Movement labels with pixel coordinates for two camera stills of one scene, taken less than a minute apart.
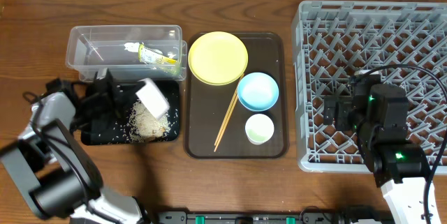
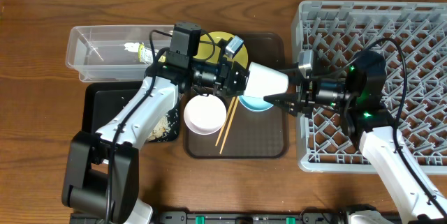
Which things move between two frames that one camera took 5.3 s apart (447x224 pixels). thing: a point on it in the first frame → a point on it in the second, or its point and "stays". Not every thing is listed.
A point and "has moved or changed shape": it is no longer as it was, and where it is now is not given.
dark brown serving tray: [250, 134] stays
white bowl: [153, 98] has moved or changed shape
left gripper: [114, 95] → [234, 81]
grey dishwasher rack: [405, 42] stays
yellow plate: [218, 58] stays
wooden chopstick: [237, 93] has moved or changed shape
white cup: [259, 128] → [265, 81]
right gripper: [346, 113] → [304, 94]
